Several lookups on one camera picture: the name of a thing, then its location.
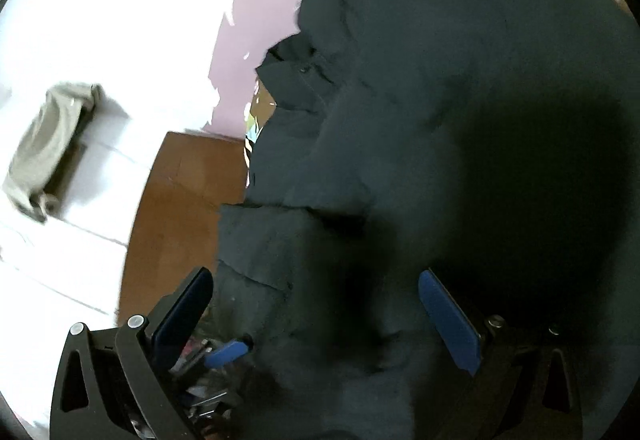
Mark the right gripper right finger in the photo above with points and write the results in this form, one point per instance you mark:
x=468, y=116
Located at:
x=520, y=382

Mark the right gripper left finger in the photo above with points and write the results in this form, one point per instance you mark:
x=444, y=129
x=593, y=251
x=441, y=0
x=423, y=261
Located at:
x=108, y=377

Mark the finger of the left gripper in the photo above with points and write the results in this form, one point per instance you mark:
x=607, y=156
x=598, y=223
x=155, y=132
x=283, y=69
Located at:
x=229, y=352

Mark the black jacket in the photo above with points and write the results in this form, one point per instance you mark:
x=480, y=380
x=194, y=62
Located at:
x=495, y=142

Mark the brown wooden headboard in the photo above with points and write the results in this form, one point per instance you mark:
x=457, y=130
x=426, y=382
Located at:
x=175, y=229

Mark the beige cloth on wall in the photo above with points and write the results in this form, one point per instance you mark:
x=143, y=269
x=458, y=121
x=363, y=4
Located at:
x=66, y=111

